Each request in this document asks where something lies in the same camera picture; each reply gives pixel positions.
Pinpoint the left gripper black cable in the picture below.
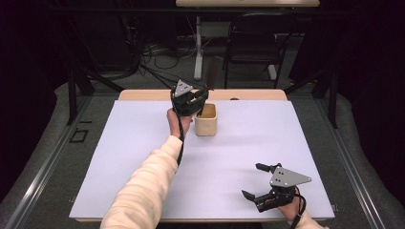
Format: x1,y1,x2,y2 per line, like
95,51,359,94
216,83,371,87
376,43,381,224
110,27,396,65
170,90,186,167

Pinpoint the person's left hand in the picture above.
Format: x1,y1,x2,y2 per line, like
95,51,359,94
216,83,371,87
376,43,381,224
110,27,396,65
166,107,194,140

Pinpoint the tangle of floor cables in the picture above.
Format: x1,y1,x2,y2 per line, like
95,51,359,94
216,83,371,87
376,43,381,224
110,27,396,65
137,18,213,91

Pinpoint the black metal stand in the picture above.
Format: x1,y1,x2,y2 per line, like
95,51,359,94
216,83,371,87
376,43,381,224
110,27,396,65
282,66,339,130
66,66,126,127

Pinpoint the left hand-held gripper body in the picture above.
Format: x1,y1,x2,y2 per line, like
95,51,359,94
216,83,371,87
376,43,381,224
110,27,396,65
170,78,208,117

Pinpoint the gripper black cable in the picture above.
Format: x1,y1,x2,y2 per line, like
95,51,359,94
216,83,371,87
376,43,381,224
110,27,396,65
288,186,308,229
170,90,186,167

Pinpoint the wooden table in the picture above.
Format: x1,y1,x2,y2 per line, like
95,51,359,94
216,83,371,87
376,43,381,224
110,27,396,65
75,89,332,223

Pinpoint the person's right hand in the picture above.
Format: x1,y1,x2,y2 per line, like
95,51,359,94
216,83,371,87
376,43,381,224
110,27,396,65
276,187,308,223

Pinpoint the black chair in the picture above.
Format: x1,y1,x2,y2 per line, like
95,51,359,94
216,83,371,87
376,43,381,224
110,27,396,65
222,12,299,90

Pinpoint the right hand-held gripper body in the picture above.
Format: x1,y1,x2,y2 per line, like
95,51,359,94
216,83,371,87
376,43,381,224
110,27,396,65
254,162,313,214

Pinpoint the white background desk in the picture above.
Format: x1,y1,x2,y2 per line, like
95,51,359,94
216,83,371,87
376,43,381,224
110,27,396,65
175,0,321,81

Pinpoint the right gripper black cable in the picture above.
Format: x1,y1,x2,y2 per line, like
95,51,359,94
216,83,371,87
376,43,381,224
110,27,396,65
288,186,308,229

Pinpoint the white table mat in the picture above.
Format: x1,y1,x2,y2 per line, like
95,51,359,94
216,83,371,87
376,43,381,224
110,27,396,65
69,99,336,220

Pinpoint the dark cabinet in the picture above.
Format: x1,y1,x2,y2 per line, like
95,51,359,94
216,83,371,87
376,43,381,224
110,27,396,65
75,12,137,73

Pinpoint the aluminium floor rail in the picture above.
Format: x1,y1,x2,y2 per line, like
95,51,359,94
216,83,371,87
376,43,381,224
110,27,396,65
3,94,94,229
314,97,387,229

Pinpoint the square wooden cup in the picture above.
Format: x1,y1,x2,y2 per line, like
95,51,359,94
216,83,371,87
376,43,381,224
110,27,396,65
194,102,219,137

